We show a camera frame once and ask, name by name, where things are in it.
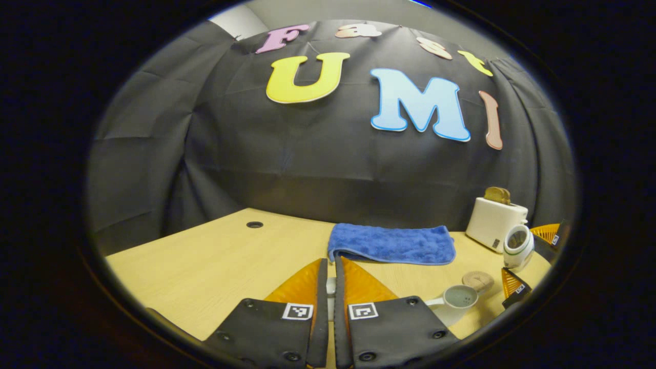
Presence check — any brown bread slice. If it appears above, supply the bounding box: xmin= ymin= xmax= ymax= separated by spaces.
xmin=484 ymin=187 xmax=512 ymax=206

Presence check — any white ceramic teacup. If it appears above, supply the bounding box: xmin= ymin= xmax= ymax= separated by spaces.
xmin=424 ymin=285 xmax=480 ymax=327

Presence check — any round cork coaster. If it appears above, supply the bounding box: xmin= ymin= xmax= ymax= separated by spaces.
xmin=462 ymin=271 xmax=495 ymax=294

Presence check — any black backdrop cloth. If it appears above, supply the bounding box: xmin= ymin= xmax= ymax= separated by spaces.
xmin=87 ymin=19 xmax=577 ymax=257

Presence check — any white toaster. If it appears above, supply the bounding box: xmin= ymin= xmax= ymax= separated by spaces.
xmin=465 ymin=197 xmax=529 ymax=254

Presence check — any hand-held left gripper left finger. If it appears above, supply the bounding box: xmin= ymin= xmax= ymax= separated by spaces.
xmin=204 ymin=258 xmax=329 ymax=369

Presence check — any white plastic water bottle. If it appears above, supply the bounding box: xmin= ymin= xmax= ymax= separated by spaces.
xmin=503 ymin=224 xmax=535 ymax=273

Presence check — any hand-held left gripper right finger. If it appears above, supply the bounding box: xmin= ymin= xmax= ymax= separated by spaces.
xmin=334 ymin=256 xmax=460 ymax=369

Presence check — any blue folded towel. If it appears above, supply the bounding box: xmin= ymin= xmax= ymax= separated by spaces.
xmin=328 ymin=223 xmax=457 ymax=266

